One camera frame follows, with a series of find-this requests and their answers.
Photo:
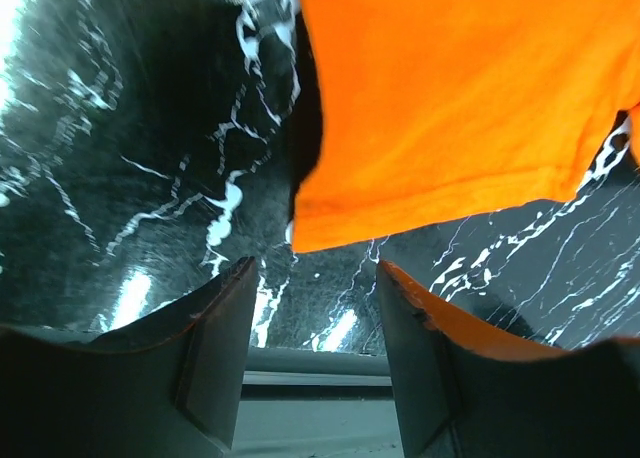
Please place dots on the black marble pattern mat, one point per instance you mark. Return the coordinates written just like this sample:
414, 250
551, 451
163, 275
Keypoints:
143, 151

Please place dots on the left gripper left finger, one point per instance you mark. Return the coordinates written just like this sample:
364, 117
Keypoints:
166, 385

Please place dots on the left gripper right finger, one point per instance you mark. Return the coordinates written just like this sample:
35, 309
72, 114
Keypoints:
464, 388

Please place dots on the orange t shirt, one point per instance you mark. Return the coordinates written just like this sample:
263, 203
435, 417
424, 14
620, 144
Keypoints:
435, 110

